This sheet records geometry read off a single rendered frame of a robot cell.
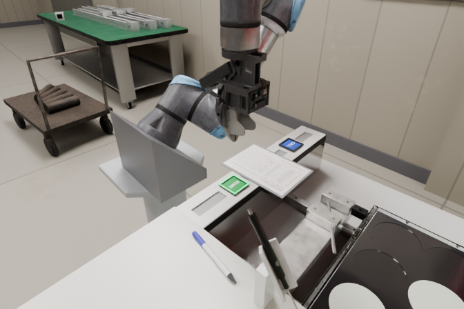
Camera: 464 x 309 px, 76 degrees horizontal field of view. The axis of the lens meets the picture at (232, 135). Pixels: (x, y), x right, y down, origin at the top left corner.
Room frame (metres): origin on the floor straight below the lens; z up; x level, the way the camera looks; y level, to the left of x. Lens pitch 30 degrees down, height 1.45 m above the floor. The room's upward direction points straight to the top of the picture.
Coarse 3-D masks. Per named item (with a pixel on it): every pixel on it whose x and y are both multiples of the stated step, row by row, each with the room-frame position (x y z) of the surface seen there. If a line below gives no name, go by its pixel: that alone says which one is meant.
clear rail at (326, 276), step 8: (376, 208) 0.56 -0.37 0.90; (368, 216) 0.53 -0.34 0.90; (360, 224) 0.51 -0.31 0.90; (360, 232) 0.48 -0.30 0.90; (352, 240) 0.46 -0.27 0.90; (336, 256) 0.42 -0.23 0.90; (344, 256) 0.42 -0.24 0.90; (336, 264) 0.40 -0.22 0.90; (328, 272) 0.38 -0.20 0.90; (320, 280) 0.36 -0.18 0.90; (328, 280) 0.36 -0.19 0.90; (320, 288) 0.35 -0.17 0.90; (312, 296) 0.33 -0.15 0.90; (304, 304) 0.31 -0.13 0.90
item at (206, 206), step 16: (304, 128) 0.88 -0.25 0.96; (304, 144) 0.78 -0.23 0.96; (224, 176) 0.62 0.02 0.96; (240, 176) 0.62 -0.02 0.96; (208, 192) 0.56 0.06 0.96; (224, 192) 0.56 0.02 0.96; (240, 192) 0.56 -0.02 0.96; (192, 208) 0.50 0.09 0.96; (208, 208) 0.50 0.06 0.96; (224, 208) 0.50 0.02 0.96; (208, 224) 0.45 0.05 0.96
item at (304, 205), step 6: (288, 198) 0.66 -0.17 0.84; (294, 198) 0.66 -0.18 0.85; (300, 198) 0.66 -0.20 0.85; (288, 204) 0.66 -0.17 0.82; (294, 204) 0.65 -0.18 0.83; (300, 204) 0.63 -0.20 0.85; (306, 204) 0.63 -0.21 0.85; (300, 210) 0.63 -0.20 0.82; (306, 210) 0.62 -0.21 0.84; (348, 228) 0.54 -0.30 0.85; (354, 228) 0.54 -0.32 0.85; (342, 234) 0.55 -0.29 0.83; (348, 234) 0.54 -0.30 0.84
